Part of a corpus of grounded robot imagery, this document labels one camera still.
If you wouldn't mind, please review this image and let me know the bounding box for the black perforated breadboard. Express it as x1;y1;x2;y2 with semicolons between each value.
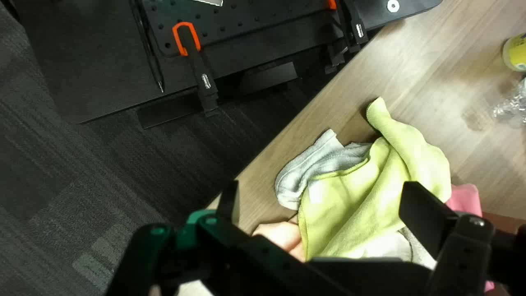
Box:
134;0;352;64

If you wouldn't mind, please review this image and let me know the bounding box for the lime green microfiber cloth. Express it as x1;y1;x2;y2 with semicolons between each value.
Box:
298;97;454;262

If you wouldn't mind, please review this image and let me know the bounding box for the black bar clamp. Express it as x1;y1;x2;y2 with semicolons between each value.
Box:
326;0;370;56

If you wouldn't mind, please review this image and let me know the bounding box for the clear plastic bag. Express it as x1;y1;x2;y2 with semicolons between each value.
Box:
490;76;526;128

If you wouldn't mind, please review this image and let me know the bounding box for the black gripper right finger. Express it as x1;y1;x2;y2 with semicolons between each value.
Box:
398;179;526;296

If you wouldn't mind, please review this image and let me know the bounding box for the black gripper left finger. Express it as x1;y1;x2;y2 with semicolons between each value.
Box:
104;179;249;296

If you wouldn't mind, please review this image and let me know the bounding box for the peach printed cloth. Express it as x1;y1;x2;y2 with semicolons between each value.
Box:
252;216;309;263

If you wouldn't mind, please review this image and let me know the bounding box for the orange handled clamp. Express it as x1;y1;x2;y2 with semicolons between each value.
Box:
170;20;222;115

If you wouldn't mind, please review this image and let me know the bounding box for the white terry towel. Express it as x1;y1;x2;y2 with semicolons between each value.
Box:
273;128;375;212

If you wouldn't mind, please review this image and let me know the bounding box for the pink cloth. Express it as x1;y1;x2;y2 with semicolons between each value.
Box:
444;183;485;220

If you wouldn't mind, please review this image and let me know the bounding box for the green tape roll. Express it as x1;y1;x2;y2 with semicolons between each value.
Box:
500;33;526;72

